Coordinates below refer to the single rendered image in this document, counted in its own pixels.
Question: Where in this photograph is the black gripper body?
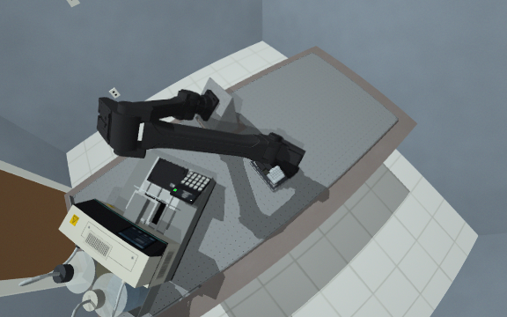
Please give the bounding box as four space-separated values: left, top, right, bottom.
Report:
255 161 273 171

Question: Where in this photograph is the white multi-well plate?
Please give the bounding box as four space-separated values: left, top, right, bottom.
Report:
267 166 284 184

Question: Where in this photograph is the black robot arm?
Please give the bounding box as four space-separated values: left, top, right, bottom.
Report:
97 89 305 179

